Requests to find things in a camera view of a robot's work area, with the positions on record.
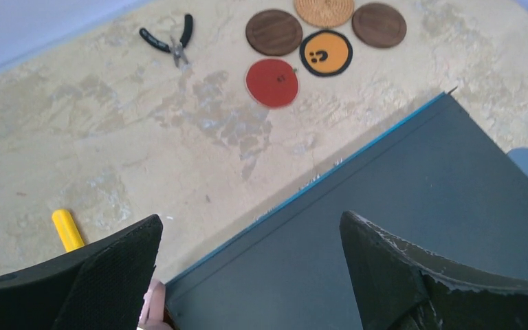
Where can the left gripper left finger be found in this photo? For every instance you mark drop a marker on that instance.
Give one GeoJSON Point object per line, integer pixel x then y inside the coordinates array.
{"type": "Point", "coordinates": [98, 286]}

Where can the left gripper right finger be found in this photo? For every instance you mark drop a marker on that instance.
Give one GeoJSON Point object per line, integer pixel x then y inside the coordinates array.
{"type": "Point", "coordinates": [399, 285]}

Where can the red apple coaster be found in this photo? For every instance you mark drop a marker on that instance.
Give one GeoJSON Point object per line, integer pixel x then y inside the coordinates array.
{"type": "Point", "coordinates": [272, 82]}

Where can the orange smiley coaster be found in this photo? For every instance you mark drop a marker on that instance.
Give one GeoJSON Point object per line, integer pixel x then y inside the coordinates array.
{"type": "Point", "coordinates": [326, 53]}

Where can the dark brown wooden coaster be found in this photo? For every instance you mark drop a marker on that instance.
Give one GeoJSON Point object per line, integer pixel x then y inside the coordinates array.
{"type": "Point", "coordinates": [379, 25]}

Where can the dark rectangular board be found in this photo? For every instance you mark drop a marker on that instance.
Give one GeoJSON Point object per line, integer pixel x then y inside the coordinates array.
{"type": "Point", "coordinates": [435, 179]}

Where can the black pliers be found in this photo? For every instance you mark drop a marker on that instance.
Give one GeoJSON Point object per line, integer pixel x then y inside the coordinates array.
{"type": "Point", "coordinates": [176, 46]}

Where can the pink handled white mug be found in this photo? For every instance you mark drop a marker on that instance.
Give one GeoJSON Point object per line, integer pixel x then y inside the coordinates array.
{"type": "Point", "coordinates": [152, 315]}

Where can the yellow handled screwdriver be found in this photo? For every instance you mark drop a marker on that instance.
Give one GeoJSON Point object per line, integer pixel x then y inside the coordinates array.
{"type": "Point", "coordinates": [67, 230]}

